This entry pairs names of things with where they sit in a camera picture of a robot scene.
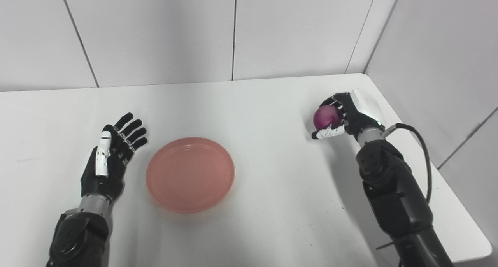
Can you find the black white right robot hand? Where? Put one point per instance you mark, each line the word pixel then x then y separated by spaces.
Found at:
pixel 356 113

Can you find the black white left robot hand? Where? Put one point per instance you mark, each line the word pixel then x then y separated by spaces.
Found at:
pixel 103 173

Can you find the purple red onion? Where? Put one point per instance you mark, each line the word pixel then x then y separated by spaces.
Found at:
pixel 326 117

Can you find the pink round plate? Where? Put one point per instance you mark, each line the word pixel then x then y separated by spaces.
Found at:
pixel 190 174

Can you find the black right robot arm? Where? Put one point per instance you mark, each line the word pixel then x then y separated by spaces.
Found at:
pixel 397 197

